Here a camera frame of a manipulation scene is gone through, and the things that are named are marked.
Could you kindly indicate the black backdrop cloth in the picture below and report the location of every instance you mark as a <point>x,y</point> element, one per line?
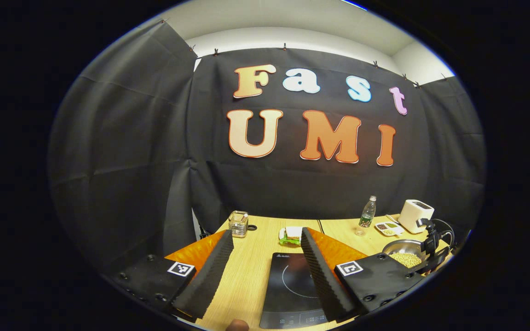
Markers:
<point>131,161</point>

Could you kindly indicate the clear glass jar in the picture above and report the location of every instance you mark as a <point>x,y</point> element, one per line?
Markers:
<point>239,224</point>

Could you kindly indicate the white toaster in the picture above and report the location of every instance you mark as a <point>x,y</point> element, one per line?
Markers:
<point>414,215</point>

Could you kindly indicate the clear plastic water bottle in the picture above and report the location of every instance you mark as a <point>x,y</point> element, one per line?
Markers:
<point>367,215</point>

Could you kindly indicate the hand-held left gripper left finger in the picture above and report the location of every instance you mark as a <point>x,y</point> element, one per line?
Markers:
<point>210,276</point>

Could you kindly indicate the black induction cooktop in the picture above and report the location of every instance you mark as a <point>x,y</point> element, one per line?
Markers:
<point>288,285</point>

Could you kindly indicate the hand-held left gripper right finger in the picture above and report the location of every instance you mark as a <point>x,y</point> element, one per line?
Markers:
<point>320,276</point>

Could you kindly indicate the white divided bean dish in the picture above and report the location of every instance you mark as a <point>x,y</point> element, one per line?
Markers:
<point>388,228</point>

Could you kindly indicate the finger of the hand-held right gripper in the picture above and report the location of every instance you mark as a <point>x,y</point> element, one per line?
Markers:
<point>435,263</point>

